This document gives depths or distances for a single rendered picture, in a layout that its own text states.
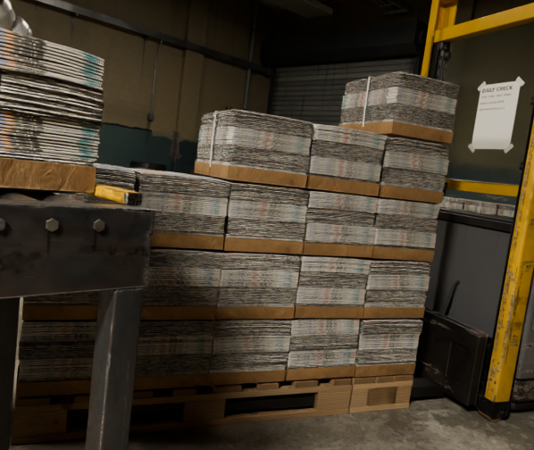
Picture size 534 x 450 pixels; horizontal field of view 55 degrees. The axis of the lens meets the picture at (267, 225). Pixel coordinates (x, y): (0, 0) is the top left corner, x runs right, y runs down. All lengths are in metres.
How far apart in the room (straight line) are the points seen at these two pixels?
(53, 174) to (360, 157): 1.22
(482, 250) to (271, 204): 1.13
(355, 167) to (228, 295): 0.63
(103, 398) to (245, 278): 0.94
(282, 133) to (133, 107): 7.61
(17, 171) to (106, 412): 0.38
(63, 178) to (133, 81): 8.41
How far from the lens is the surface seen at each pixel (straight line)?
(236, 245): 1.67
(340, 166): 1.81
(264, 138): 1.68
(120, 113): 9.12
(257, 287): 1.74
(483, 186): 2.41
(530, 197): 2.15
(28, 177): 0.85
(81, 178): 0.89
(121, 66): 9.17
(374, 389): 2.13
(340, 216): 1.83
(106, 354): 0.82
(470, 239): 2.53
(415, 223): 2.03
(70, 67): 0.88
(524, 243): 2.16
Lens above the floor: 0.88
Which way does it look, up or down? 6 degrees down
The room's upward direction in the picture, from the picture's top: 7 degrees clockwise
